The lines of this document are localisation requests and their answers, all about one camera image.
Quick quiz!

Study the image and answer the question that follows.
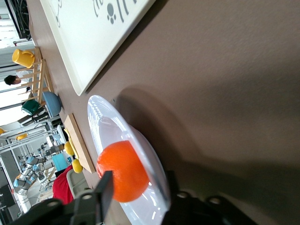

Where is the brown table cover mat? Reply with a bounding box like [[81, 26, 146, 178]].
[[25, 0, 300, 225]]

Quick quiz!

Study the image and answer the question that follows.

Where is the cream tray with bear print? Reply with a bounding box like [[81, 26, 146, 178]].
[[38, 0, 158, 96]]

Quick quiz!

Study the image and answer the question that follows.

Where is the red cloth object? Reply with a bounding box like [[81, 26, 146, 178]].
[[52, 165, 75, 205]]

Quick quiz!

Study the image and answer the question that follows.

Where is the beige chair back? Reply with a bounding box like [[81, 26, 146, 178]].
[[66, 168, 90, 200]]

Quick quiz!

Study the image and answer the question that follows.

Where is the teal box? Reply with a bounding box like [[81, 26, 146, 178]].
[[51, 151, 71, 171]]

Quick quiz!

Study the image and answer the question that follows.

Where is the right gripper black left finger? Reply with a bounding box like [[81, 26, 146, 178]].
[[94, 170, 115, 224]]

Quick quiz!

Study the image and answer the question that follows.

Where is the person with black hair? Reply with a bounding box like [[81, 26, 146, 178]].
[[4, 74, 30, 86]]

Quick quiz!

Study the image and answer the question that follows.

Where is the wooden mug rack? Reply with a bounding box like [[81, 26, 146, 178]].
[[17, 46, 57, 106]]

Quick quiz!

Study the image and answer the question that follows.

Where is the yellow mug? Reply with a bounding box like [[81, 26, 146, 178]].
[[12, 48, 36, 69]]

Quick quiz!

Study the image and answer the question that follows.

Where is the grey blue background robot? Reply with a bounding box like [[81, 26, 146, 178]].
[[13, 156, 49, 213]]

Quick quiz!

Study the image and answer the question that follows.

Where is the pale white round plate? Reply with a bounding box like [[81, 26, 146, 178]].
[[87, 94, 171, 225]]

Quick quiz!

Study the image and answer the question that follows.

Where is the wooden cutting board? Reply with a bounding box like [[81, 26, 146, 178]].
[[63, 113, 97, 174]]

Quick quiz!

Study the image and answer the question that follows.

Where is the yellow lemon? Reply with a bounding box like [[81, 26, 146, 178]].
[[64, 141, 75, 156], [71, 158, 84, 174]]

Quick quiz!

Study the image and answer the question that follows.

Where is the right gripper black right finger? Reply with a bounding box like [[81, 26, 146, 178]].
[[165, 170, 181, 201]]

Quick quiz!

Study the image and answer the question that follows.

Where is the blue bowl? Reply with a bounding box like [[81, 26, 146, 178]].
[[41, 91, 63, 118]]

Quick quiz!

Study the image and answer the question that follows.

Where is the orange fruit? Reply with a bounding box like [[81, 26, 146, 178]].
[[96, 140, 150, 203]]

